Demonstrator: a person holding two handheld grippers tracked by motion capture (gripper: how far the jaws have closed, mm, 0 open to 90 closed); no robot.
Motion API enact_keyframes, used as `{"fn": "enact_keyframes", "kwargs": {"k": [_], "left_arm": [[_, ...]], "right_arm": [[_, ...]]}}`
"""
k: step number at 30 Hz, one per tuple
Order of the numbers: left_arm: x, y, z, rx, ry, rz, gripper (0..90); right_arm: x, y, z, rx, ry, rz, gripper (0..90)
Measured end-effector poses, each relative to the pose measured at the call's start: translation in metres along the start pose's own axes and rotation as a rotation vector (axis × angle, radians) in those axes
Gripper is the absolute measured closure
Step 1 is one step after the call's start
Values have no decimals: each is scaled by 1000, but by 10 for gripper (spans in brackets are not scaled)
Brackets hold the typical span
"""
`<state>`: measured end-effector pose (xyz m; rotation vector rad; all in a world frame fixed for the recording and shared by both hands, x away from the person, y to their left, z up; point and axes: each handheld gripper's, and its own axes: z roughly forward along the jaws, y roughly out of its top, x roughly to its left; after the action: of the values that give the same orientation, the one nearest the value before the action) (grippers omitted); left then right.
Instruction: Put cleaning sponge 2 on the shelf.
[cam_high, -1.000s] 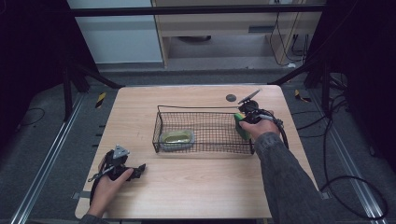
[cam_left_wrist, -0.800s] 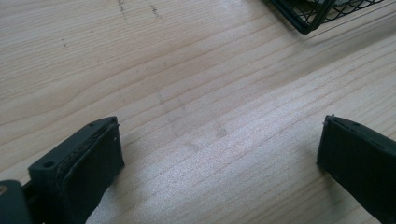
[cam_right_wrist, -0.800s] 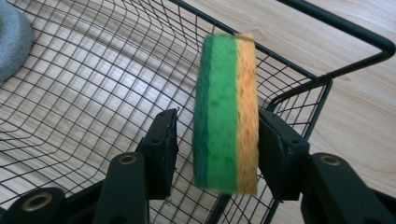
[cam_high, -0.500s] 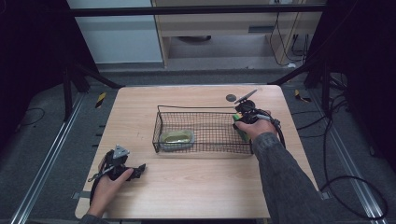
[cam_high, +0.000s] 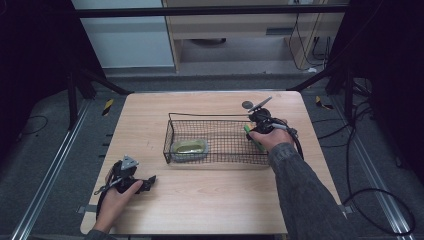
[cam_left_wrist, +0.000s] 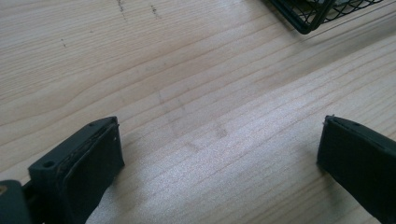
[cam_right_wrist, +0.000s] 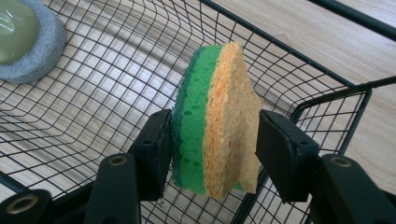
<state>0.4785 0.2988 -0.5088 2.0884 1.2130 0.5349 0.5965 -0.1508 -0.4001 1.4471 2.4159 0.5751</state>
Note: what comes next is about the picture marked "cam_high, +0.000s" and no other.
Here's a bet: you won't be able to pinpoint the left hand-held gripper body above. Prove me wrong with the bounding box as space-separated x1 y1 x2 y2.
108 154 143 194

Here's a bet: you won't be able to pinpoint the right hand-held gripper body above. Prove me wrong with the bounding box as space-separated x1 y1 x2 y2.
248 96 278 134

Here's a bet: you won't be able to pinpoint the green and yellow sponge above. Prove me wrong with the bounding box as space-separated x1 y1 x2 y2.
243 124 267 153

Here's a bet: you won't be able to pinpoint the black wire mesh basket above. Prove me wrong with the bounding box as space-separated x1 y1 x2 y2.
162 112 278 167

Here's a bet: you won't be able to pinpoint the green oval soap dish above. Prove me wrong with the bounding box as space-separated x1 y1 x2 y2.
169 138 210 164

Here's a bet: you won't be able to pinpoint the person's right hand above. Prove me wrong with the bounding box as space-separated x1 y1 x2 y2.
249 119 295 152

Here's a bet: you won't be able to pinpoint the person's left hand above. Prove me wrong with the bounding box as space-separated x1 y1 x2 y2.
93 181 144 233

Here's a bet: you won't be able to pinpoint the yellow and black striped tape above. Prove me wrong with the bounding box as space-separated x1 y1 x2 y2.
101 98 115 117
314 95 334 111

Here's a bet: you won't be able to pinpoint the black tripod stand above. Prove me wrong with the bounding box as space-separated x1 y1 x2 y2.
286 58 356 123
64 64 134 132

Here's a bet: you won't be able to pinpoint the light wooden desk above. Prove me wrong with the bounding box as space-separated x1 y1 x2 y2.
161 0 351 73

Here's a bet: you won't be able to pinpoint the white cabinet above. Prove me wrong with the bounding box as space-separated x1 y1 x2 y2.
70 0 175 70

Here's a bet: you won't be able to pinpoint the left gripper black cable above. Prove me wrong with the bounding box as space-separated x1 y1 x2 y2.
93 166 123 222

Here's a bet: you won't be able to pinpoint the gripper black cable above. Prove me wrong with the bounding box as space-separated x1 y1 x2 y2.
93 166 123 222
266 116 305 161

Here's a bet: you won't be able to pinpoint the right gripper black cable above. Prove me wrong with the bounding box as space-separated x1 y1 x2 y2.
266 116 305 161

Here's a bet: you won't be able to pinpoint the silver floor rail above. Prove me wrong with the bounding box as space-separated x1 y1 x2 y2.
9 99 92 240
329 95 416 240

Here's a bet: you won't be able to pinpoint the hanging black desk cables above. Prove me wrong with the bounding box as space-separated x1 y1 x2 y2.
287 12 332 72

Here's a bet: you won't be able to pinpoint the looped black floor cable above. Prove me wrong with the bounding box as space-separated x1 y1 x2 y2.
341 99 417 236

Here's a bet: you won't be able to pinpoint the thin black floor cable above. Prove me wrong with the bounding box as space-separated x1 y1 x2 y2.
19 114 50 138

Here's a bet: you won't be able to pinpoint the black horizontal frame bar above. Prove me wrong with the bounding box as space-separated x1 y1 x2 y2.
71 4 350 19

